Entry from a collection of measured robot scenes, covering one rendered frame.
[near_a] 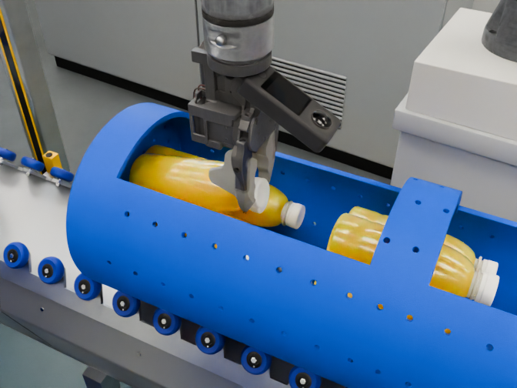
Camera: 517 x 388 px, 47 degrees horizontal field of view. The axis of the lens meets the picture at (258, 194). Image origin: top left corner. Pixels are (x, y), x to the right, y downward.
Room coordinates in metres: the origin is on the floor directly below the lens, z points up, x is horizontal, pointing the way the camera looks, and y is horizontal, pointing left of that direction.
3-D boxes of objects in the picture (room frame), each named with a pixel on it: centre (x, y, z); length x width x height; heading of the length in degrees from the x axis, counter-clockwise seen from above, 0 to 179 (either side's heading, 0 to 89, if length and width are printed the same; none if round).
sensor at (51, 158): (0.96, 0.45, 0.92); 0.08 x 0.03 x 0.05; 154
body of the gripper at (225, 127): (0.59, 0.03, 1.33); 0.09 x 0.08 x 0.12; 64
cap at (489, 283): (0.45, -0.27, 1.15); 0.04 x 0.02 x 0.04; 154
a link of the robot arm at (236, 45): (0.58, 0.02, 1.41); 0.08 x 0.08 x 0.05
